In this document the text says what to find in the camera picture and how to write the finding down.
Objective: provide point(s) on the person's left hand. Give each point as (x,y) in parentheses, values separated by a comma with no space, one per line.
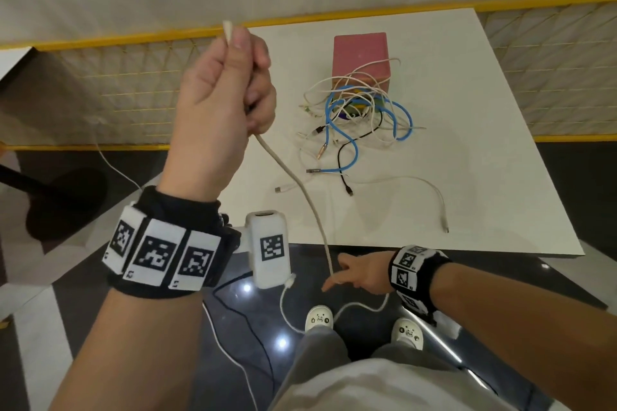
(212,107)

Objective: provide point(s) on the person's right hand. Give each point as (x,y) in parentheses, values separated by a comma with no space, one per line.
(369,276)

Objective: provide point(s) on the person's right thumb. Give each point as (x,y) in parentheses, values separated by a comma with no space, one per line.
(348,260)

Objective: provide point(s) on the person's left thumb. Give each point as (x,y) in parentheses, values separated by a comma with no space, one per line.
(236,56)

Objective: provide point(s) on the person's left forearm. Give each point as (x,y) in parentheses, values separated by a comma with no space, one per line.
(135,353)

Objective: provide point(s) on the person's right forearm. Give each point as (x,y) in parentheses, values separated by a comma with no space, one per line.
(520,329)

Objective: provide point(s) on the white cartoon face shoe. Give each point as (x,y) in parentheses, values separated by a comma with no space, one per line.
(408,332)
(319,318)

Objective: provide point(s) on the black marker-tag right wristband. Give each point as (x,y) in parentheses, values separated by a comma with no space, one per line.
(414,276)

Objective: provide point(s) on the black marker-tag wristband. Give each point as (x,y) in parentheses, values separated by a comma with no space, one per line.
(159,251)
(414,276)

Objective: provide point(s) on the grey trousers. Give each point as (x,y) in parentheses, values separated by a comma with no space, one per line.
(318,353)

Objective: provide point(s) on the yellow framed mesh fence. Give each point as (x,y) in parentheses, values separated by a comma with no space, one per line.
(120,88)

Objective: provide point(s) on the pink box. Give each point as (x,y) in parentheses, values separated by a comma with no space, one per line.
(359,52)

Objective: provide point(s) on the purple and green object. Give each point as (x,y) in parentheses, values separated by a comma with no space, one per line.
(352,110)

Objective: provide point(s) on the white shirt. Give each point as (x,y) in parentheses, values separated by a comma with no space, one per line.
(385,389)

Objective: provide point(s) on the black marker-tag left wristband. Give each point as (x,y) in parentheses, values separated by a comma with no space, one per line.
(159,251)

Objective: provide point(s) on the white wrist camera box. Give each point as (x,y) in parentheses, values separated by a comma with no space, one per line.
(270,251)

